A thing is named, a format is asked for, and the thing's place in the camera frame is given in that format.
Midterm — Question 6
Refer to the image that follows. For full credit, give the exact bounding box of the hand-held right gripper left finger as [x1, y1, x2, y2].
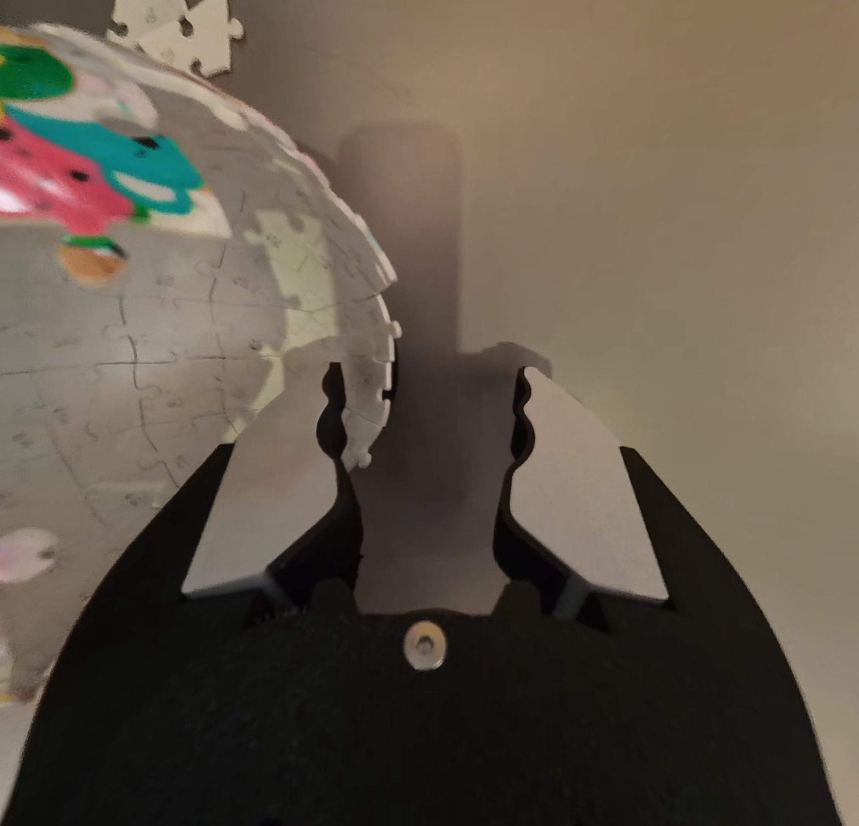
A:
[181, 362, 365, 613]

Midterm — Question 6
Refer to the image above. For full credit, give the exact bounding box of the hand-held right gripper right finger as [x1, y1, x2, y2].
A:
[492, 366, 672, 620]

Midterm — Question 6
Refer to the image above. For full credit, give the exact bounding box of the colourful puzzle ball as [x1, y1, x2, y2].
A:
[0, 24, 404, 706]

